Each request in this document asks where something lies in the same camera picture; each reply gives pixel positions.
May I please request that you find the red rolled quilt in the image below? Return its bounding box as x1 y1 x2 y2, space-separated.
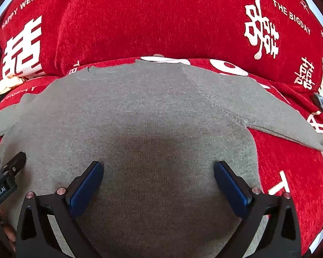
0 0 323 91

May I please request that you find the grey knit garment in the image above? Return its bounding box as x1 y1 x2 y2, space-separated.
0 59 323 258

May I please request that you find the red wedding blanket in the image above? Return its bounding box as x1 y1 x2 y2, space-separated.
0 56 323 253

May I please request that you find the person's left hand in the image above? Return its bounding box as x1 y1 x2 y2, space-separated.
0 208 17 253

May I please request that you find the cream cloth at bedside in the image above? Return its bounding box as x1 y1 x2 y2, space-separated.
0 77 28 95

